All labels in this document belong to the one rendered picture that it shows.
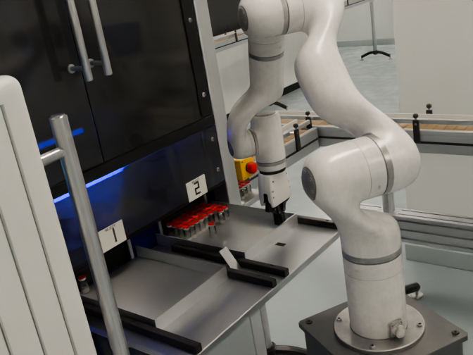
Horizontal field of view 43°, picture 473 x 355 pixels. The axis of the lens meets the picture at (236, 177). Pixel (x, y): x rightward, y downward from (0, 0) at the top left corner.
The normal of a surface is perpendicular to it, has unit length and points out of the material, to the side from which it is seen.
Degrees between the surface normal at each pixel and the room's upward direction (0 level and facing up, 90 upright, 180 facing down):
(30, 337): 90
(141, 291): 0
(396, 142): 42
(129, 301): 0
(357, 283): 90
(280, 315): 0
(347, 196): 90
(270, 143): 90
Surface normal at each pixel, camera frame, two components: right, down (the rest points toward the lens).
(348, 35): -0.61, 0.36
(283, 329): -0.16, -0.93
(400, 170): 0.33, 0.25
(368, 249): -0.29, 0.36
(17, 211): 0.85, 0.04
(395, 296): 0.55, 0.20
